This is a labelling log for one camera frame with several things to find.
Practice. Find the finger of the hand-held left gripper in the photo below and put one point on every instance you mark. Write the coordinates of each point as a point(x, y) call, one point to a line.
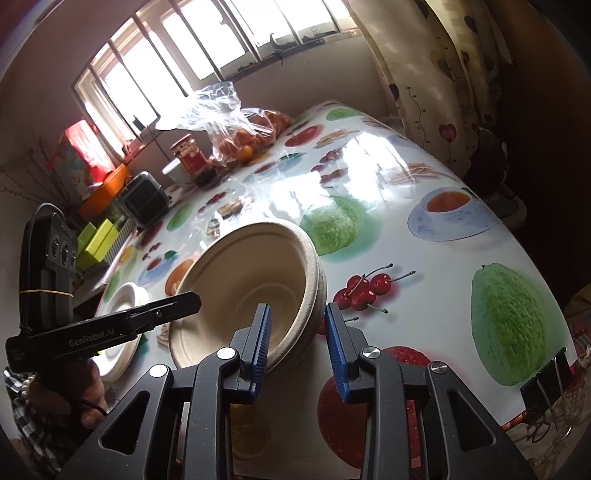
point(175, 307)

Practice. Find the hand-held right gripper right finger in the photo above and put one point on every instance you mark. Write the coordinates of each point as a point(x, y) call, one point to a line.
point(337, 350)

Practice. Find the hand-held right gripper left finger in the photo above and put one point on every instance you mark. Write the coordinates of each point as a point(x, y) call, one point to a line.
point(261, 350)

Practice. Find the person's left forearm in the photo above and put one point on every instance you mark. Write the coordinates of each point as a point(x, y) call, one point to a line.
point(32, 438)

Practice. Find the person's left hand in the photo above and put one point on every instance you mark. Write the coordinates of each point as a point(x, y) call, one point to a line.
point(60, 392)

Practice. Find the green box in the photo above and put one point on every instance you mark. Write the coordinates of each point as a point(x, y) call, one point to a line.
point(104, 240)
point(87, 235)

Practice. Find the striped tray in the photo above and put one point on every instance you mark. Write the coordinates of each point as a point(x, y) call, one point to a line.
point(124, 235)

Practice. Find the dry branches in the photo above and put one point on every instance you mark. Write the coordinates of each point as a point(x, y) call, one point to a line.
point(27, 184)

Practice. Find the fruit print tablecloth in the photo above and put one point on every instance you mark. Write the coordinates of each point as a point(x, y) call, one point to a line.
point(415, 286)

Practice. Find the orange box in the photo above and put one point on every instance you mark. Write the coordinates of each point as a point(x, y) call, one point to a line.
point(104, 191)

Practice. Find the small grey heater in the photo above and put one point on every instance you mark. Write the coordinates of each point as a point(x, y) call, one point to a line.
point(143, 198)

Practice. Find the red gift bag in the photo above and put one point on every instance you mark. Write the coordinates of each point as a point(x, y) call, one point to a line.
point(78, 152)

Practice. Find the white plastic tub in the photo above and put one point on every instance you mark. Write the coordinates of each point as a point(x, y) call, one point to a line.
point(175, 173)

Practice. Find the red label glass jar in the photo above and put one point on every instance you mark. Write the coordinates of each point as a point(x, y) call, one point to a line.
point(191, 159)

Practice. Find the plastic bag of oranges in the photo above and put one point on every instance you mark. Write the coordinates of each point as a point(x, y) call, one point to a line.
point(231, 138)

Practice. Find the black binder clips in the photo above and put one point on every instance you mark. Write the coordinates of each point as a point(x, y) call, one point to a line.
point(554, 443)

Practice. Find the patterned curtain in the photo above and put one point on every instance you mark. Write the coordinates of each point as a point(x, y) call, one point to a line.
point(438, 69)

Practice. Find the window grille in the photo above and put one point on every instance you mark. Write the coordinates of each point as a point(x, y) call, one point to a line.
point(318, 39)

